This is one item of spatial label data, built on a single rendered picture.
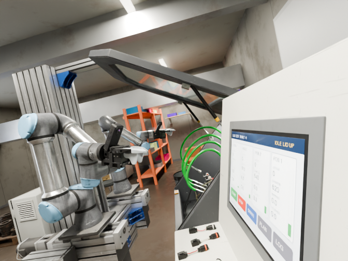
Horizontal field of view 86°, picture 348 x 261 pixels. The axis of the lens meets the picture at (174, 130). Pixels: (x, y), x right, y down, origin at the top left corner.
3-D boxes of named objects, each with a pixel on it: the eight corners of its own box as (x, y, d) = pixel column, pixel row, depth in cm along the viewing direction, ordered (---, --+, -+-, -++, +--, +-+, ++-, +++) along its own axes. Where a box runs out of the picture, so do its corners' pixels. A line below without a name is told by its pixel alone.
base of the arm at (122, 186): (110, 195, 149) (107, 183, 149) (118, 188, 164) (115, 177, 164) (128, 192, 147) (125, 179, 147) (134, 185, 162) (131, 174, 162)
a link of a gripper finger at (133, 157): (147, 164, 67) (127, 162, 71) (147, 148, 67) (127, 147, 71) (142, 166, 64) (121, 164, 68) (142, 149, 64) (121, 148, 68)
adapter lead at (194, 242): (192, 247, 76) (191, 242, 76) (190, 244, 78) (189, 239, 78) (220, 237, 78) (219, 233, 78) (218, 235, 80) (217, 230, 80)
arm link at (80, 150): (86, 158, 87) (84, 140, 86) (104, 160, 82) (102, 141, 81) (71, 163, 80) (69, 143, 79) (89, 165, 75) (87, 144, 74)
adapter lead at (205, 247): (178, 261, 70) (177, 255, 70) (177, 257, 72) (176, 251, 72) (209, 250, 72) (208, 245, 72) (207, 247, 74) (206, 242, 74)
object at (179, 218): (177, 207, 157) (174, 189, 157) (183, 206, 157) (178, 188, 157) (182, 261, 95) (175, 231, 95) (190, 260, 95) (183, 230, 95)
